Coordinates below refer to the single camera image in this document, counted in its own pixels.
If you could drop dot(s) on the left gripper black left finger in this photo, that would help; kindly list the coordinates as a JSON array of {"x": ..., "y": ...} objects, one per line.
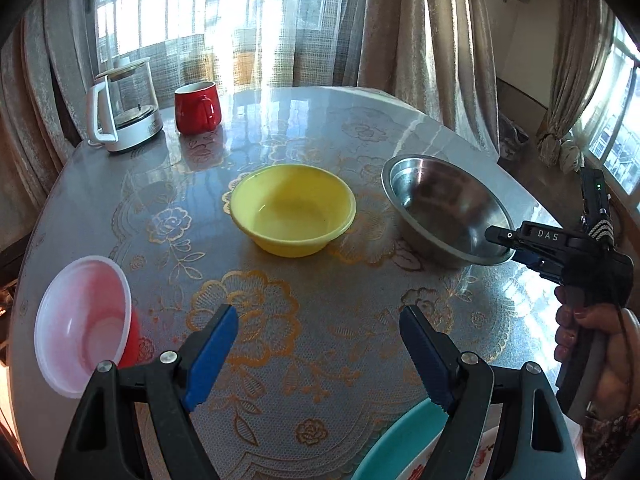
[{"x": 104, "y": 440}]

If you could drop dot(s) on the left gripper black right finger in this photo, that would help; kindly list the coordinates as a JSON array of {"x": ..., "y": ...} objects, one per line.
[{"x": 532, "y": 440}]

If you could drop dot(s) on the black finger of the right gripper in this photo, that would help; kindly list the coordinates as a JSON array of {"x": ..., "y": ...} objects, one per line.
[{"x": 507, "y": 239}]

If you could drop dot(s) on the stainless steel bowl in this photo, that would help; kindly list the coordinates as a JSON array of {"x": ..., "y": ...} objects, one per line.
[{"x": 442, "y": 211}]

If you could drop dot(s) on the red plastic bowl white inside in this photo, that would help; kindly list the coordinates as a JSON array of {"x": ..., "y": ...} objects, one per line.
[{"x": 85, "y": 316}]

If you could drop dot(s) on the yellow plastic bowl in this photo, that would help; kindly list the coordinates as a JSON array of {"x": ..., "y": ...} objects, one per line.
[{"x": 292, "y": 211}]

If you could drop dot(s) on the person's right hand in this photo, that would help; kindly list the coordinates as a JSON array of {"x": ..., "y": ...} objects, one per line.
[{"x": 617, "y": 392}]

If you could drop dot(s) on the white plate red character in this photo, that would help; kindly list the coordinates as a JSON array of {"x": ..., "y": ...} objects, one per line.
[{"x": 482, "y": 458}]

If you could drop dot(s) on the teal plate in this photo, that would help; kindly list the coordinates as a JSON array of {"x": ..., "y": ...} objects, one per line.
[{"x": 402, "y": 442}]

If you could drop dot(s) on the beige curtain centre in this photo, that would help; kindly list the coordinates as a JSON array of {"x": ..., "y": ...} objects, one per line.
[{"x": 435, "y": 55}]

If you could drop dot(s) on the beige curtain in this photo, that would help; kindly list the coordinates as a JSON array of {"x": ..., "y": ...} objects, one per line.
[
  {"x": 435, "y": 55},
  {"x": 45, "y": 74}
]

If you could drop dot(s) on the beige curtain right window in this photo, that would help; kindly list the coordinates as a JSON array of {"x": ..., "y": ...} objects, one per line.
[{"x": 584, "y": 40}]

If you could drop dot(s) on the white glass electric kettle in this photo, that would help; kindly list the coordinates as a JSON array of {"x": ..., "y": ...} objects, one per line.
[{"x": 122, "y": 107}]

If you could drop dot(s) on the red ceramic mug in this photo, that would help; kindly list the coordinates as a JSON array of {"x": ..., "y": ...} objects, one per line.
[{"x": 197, "y": 108}]

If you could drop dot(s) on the beige curtain left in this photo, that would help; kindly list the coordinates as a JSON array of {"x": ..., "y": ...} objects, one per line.
[{"x": 45, "y": 74}]

